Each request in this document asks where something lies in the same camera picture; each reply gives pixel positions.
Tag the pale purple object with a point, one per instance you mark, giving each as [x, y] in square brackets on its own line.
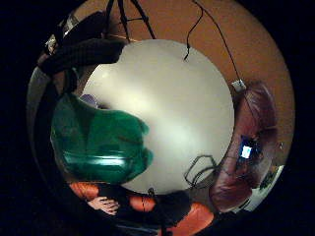
[89, 100]

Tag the black tripod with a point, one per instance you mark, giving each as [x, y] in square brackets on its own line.
[124, 18]

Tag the the person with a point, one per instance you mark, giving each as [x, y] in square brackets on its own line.
[164, 206]

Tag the device with lit screen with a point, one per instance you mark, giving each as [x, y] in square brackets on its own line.
[246, 151]

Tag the white power adapter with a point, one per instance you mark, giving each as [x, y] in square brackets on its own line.
[239, 85]

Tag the brown leather armchair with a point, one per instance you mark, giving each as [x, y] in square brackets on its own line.
[252, 118]

